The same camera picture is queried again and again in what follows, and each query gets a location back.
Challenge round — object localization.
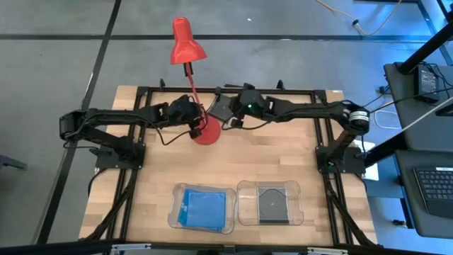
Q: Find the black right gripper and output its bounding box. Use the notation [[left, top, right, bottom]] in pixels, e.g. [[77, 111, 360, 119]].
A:
[[226, 88, 270, 120]]

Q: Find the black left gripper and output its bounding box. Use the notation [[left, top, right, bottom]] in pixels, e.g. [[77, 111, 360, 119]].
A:
[[166, 93, 213, 130]]

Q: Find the black jewel case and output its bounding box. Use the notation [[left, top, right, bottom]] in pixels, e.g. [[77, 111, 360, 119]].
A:
[[257, 186, 289, 225], [207, 92, 234, 122]]

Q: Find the red desk lamp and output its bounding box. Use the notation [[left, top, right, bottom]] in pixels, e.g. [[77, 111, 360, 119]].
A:
[[169, 16, 222, 146]]

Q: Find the clear plastic bin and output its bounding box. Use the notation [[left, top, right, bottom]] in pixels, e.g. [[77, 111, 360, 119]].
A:
[[167, 182, 237, 235], [236, 179, 304, 227]]

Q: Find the white box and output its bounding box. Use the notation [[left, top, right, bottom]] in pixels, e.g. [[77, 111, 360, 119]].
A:
[[362, 140, 380, 181]]

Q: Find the black rig beam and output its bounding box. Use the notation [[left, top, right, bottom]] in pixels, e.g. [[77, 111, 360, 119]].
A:
[[0, 239, 453, 255]]

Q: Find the black power adapter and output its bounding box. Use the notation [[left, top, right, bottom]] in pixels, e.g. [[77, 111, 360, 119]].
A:
[[414, 64, 441, 104]]

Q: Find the grey slanted rod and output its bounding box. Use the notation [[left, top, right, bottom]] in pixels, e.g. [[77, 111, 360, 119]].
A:
[[410, 95, 453, 128]]

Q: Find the black slanted rig pole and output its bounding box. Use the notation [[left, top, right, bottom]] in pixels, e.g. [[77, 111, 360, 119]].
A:
[[398, 21, 453, 74]]

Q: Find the black side desk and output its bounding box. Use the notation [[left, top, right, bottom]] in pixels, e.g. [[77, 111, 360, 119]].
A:
[[384, 62, 453, 239]]

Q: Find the black keyboard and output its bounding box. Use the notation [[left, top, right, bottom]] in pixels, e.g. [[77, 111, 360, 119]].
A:
[[413, 166, 453, 220]]

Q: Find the black lamp cable with switch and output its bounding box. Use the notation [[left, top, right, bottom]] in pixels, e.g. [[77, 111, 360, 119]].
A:
[[208, 84, 245, 111]]

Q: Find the black aluminium table frame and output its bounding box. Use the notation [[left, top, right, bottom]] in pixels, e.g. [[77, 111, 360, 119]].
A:
[[84, 79, 378, 248]]

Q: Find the white cable coil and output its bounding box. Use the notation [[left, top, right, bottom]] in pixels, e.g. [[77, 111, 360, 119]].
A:
[[374, 108, 401, 131]]

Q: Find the silver beam bracket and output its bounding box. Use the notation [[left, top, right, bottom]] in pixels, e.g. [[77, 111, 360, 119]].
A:
[[306, 246, 350, 255], [110, 243, 152, 253]]

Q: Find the yellow cable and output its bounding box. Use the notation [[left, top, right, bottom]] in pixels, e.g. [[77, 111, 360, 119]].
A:
[[314, 0, 403, 36]]

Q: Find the black power cable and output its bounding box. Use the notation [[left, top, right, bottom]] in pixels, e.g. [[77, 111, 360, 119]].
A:
[[360, 86, 453, 114]]

